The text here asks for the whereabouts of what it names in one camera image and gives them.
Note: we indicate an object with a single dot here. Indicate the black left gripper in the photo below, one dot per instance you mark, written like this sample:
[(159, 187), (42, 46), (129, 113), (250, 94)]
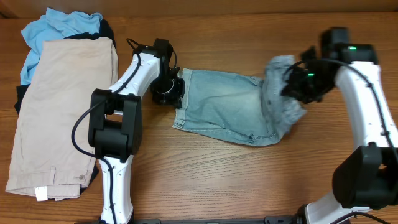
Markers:
[(170, 92)]

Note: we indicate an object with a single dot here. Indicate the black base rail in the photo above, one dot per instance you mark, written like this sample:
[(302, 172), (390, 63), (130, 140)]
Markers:
[(288, 219)]

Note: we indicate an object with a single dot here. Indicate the black garment under pile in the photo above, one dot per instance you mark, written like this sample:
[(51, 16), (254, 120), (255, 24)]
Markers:
[(104, 31)]

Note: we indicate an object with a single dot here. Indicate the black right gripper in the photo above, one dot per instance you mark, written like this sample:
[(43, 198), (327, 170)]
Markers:
[(294, 90)]

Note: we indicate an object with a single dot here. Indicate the light blue shirt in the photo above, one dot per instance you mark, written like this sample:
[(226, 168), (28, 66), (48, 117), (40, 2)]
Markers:
[(54, 25)]

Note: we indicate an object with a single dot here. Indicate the light blue denim shorts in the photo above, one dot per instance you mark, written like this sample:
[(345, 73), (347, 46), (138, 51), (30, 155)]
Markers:
[(237, 108)]

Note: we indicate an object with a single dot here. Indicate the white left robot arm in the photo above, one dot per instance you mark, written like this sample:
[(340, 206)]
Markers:
[(115, 126)]

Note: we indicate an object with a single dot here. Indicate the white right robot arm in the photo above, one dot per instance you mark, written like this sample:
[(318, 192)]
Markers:
[(367, 179)]

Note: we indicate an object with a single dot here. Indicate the beige folded shorts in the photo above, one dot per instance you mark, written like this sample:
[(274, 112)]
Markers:
[(62, 118)]

